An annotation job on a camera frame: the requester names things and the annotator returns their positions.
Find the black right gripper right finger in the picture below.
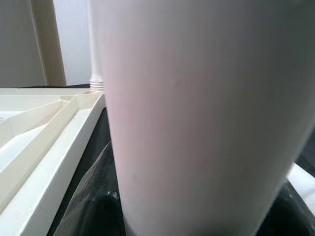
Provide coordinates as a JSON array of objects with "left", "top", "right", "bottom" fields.
[{"left": 268, "top": 181, "right": 315, "bottom": 236}]

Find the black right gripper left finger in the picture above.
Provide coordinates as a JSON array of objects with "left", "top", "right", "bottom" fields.
[{"left": 53, "top": 142, "right": 126, "bottom": 236}]

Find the white plastic table leg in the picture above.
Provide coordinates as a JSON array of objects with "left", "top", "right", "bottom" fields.
[
  {"left": 89, "top": 0, "right": 315, "bottom": 236},
  {"left": 286, "top": 163, "right": 315, "bottom": 209},
  {"left": 85, "top": 0, "right": 106, "bottom": 94}
]

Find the white plastic table top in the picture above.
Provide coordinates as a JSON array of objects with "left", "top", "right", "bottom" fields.
[{"left": 0, "top": 87, "right": 106, "bottom": 236}]

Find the black table cloth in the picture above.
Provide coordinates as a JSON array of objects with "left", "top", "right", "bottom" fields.
[{"left": 17, "top": 82, "right": 315, "bottom": 236}]

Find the beige door frame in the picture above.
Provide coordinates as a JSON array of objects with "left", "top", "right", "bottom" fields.
[{"left": 31, "top": 0, "right": 67, "bottom": 87}]

